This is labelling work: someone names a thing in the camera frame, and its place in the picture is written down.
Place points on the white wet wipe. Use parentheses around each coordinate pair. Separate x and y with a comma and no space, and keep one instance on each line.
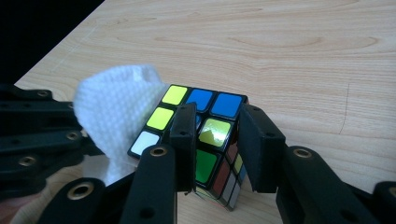
(115,102)

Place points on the multicoloured puzzle cube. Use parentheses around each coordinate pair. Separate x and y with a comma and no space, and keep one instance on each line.
(225,104)

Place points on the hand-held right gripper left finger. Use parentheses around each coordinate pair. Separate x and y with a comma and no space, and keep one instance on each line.
(183,149)

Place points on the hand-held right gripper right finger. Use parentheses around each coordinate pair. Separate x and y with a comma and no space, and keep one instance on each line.
(264,155)

